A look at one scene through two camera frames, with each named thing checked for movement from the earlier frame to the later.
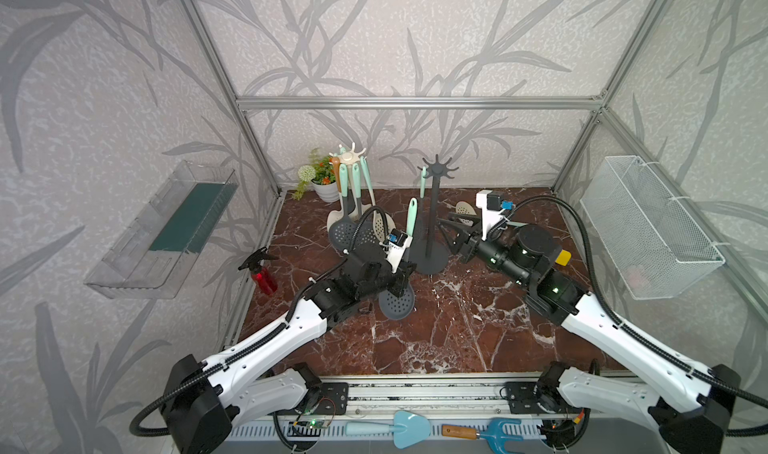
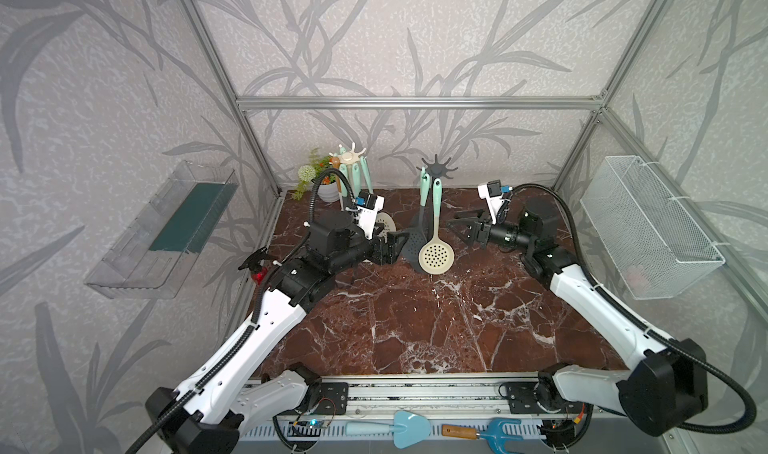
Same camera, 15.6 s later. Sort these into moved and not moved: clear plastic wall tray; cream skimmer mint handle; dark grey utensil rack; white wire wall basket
Moved: cream skimmer mint handle
Not moved: white wire wall basket; dark grey utensil rack; clear plastic wall tray
